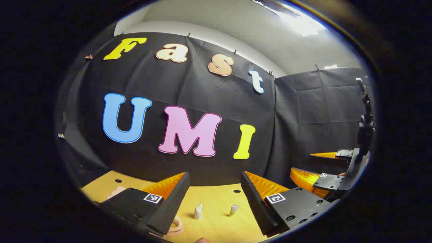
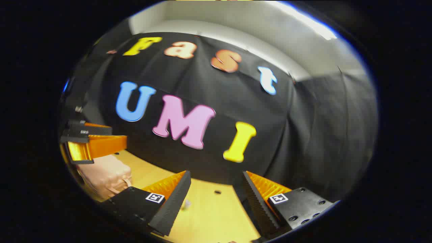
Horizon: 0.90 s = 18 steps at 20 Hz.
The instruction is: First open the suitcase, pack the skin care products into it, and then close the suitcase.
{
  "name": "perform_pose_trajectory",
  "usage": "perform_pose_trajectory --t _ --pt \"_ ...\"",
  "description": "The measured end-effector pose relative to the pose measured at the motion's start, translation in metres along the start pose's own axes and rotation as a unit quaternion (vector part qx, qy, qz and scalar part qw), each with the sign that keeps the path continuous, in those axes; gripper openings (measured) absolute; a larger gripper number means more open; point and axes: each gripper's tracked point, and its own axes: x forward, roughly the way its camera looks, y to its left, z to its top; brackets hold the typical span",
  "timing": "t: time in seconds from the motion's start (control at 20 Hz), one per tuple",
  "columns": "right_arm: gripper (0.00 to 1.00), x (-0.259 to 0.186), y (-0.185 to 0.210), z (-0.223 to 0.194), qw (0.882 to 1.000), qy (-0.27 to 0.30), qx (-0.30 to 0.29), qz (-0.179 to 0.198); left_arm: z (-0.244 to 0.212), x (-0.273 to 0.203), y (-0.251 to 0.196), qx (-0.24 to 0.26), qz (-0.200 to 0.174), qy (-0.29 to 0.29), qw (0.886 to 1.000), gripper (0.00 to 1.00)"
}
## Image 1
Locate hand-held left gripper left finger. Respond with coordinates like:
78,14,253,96
93,172,190,237

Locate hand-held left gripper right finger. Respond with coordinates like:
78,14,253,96
240,171,333,238

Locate black backdrop cloth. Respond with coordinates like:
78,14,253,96
57,32,375,189

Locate ceiling light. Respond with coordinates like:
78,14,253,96
251,0,326,37

